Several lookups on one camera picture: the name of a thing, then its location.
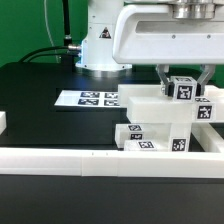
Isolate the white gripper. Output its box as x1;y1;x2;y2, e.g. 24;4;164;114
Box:
113;4;224;97

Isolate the white tagged cube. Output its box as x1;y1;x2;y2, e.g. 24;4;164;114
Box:
170;76;197;102

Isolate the white chair back part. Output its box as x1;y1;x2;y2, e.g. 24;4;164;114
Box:
118;84;224;123

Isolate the white chair seat part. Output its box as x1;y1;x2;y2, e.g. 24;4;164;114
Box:
154;123;192;152

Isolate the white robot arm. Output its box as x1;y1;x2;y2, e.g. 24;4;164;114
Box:
77;0;224;96

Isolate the white block at left edge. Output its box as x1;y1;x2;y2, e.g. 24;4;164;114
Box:
0;111;7;135

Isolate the white U-shaped fence frame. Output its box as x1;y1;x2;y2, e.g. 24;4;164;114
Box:
0;124;224;178

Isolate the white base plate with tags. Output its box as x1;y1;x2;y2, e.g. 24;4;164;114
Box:
55;90;119;108

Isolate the black cable bundle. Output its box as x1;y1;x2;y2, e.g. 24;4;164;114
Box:
19;0;83;64

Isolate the thin white cable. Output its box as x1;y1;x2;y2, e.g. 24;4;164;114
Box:
43;0;62;64

